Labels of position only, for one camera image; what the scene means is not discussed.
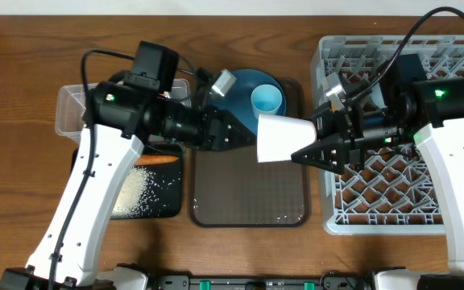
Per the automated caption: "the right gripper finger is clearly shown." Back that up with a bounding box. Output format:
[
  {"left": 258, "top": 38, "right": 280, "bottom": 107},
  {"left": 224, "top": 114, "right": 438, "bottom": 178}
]
[
  {"left": 291, "top": 135, "right": 350, "bottom": 175},
  {"left": 305, "top": 105, "right": 338, "bottom": 139}
]

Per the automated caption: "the dark blue plate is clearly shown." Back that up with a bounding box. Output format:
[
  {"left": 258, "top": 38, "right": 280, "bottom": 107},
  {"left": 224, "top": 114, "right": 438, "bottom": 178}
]
[{"left": 208, "top": 69, "right": 286, "bottom": 135}]

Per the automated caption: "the pink cup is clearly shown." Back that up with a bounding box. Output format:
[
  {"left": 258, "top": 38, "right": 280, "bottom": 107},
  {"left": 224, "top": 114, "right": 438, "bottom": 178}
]
[{"left": 256, "top": 114, "right": 317, "bottom": 163}]

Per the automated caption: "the light blue cup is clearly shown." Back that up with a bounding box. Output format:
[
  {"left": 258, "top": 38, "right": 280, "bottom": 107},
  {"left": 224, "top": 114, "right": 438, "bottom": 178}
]
[{"left": 251, "top": 85, "right": 283, "bottom": 118}]

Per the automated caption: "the orange carrot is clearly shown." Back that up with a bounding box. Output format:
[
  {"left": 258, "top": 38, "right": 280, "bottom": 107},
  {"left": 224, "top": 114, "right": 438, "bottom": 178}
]
[{"left": 135, "top": 155, "right": 179, "bottom": 166}]

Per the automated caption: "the white rice pile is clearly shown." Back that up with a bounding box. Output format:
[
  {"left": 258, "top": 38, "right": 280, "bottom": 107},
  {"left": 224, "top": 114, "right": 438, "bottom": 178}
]
[{"left": 111, "top": 167, "right": 180, "bottom": 219}]

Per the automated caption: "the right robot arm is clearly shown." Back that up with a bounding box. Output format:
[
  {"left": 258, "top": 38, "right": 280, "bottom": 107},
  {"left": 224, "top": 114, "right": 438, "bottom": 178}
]
[{"left": 291, "top": 54, "right": 464, "bottom": 289}]

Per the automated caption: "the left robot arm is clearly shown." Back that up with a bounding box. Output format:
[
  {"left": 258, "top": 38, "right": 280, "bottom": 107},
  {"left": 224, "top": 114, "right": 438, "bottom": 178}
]
[{"left": 0, "top": 81, "right": 255, "bottom": 289}]

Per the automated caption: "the grey dishwasher rack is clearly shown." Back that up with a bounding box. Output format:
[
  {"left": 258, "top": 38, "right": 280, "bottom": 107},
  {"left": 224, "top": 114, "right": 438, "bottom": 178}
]
[{"left": 310, "top": 35, "right": 464, "bottom": 235}]

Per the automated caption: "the dark brown serving tray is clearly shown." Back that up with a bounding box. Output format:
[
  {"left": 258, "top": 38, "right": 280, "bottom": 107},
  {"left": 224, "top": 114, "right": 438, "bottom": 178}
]
[{"left": 188, "top": 77, "right": 312, "bottom": 229}]

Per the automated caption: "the black tray bin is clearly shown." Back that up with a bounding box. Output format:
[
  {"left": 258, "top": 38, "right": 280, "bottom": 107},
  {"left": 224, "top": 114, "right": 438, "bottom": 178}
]
[{"left": 70, "top": 143, "right": 184, "bottom": 221}]

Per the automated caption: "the clear plastic bin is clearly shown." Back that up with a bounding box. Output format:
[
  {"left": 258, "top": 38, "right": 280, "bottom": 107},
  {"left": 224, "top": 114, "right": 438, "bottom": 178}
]
[{"left": 55, "top": 78, "right": 190, "bottom": 144}]

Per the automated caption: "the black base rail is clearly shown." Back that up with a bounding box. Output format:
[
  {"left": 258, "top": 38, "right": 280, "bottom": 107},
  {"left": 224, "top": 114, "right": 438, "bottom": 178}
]
[{"left": 147, "top": 271, "right": 375, "bottom": 290}]

